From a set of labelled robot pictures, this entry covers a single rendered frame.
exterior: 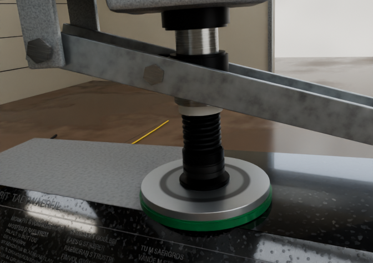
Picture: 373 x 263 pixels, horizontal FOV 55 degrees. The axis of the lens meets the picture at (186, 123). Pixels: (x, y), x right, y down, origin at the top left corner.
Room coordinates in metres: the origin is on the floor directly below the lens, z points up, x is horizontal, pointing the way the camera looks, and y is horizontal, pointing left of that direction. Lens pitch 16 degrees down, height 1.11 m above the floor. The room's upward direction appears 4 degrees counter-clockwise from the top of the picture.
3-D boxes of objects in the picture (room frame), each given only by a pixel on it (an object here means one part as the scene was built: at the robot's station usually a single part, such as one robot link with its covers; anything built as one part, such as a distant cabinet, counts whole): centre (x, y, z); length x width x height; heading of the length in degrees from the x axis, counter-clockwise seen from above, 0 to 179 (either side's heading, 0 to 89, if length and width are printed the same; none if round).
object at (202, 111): (0.55, -0.02, 0.99); 0.07 x 0.07 x 0.04
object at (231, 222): (0.55, -0.02, 0.84); 0.22 x 0.22 x 0.04
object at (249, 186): (0.55, -0.02, 0.84); 0.21 x 0.21 x 0.01
